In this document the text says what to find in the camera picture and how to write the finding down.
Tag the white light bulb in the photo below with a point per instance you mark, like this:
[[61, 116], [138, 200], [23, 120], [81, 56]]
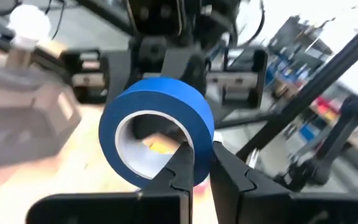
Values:
[[30, 23]]

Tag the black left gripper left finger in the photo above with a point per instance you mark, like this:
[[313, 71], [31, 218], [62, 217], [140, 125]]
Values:
[[166, 202]]

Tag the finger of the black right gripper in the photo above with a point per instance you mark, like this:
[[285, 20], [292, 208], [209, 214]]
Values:
[[188, 67], [121, 71]]

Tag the blue tape roll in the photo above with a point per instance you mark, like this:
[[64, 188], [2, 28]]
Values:
[[120, 102]]

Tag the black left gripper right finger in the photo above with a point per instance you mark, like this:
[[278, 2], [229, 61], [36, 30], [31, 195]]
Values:
[[244, 199]]

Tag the translucent dark plastic bin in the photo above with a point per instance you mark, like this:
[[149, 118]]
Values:
[[26, 124]]

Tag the wooden bulb holder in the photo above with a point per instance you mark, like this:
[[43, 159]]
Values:
[[17, 59]]

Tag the black aluminium table frame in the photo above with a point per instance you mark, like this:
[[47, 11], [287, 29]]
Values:
[[322, 77]]

